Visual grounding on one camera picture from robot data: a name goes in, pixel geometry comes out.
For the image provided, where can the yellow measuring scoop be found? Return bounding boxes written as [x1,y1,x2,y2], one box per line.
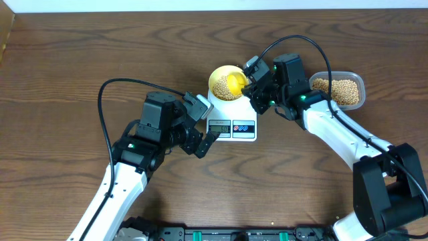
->
[227,72,248,96]

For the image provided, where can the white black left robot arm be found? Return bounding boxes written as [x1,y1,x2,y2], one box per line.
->
[69,92,219,240]

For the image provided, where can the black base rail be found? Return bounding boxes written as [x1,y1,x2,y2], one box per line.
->
[115,217,409,241]

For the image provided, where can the yellow plastic bowl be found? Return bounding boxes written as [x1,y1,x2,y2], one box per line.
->
[208,65,243,102]

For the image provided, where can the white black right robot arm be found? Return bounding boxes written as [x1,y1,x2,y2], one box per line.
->
[242,54,427,240]

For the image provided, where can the clear plastic soybean container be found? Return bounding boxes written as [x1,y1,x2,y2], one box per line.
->
[309,71,366,110]

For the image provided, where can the white digital kitchen scale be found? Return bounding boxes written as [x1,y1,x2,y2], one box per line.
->
[207,90,257,142]

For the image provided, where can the soybeans in bowl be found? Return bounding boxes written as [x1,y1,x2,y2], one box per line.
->
[211,76,242,101]

